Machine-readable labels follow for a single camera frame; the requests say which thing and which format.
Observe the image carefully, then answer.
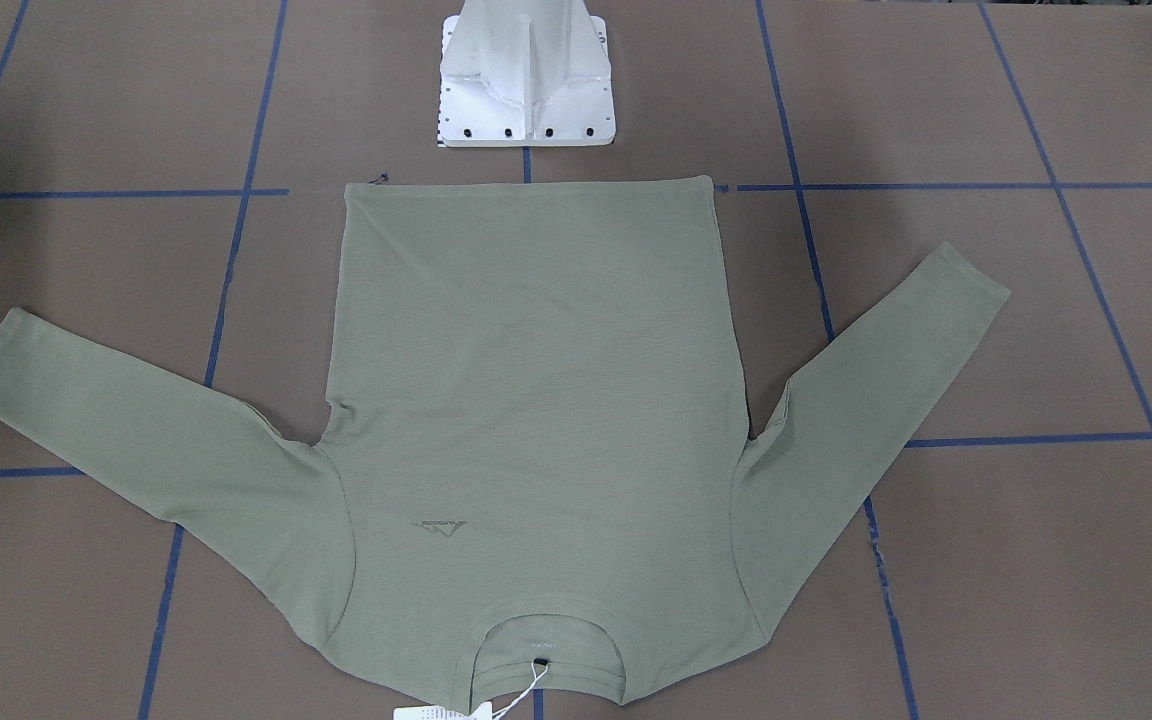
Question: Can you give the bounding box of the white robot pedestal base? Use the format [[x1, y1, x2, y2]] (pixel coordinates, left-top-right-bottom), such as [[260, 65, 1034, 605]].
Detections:
[[435, 1, 617, 149]]

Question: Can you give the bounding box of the white paper hang tag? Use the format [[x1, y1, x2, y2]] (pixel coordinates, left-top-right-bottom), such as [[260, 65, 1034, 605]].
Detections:
[[392, 659, 550, 720]]

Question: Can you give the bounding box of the olive green long-sleeve shirt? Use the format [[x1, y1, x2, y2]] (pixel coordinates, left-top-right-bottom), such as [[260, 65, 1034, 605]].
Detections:
[[0, 176, 1009, 714]]

